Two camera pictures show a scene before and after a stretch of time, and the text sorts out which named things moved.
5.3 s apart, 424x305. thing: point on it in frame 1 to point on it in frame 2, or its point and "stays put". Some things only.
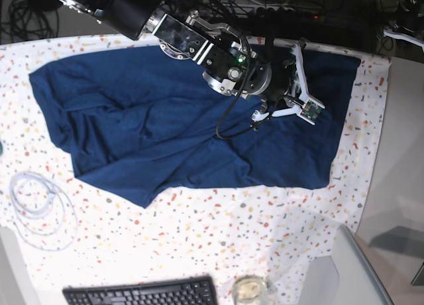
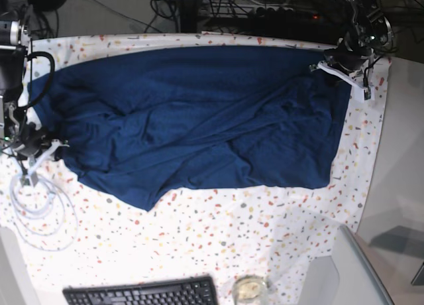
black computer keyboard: [193, 291] stays put
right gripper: [403, 33] to [348, 63]
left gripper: [295, 93] to [35, 149]
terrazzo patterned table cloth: [70, 233] stays put
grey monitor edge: [358, 282] stays put
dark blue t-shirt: [140, 124] stays put
